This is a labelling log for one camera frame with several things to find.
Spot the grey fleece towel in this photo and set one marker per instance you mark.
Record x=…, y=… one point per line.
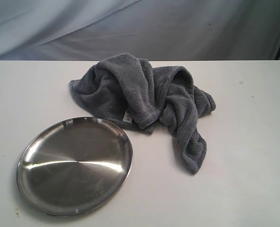
x=132, y=94

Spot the round stainless steel plate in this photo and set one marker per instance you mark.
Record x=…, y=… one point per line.
x=74, y=166

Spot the white backdrop cloth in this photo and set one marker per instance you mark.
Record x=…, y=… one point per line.
x=158, y=30

